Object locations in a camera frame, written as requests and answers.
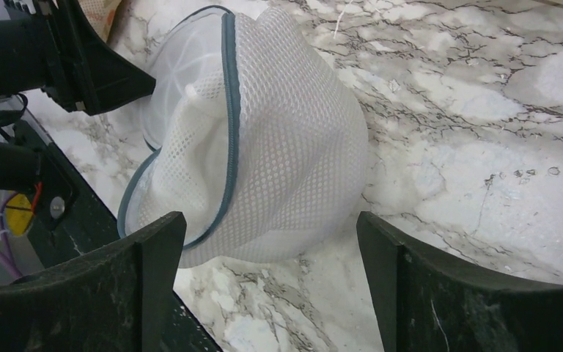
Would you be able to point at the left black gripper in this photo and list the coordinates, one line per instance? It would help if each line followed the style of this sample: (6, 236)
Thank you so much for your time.
(50, 45)

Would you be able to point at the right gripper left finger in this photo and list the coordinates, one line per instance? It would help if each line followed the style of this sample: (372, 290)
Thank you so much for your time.
(115, 298)

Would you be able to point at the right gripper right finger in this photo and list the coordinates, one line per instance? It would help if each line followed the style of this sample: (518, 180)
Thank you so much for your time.
(426, 299)

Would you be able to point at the white mesh laundry bag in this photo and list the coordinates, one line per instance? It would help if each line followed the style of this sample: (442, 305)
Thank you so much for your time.
(254, 139)

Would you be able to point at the floral beige laundry bag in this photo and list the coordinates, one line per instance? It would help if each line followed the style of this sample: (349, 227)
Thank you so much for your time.
(100, 14)

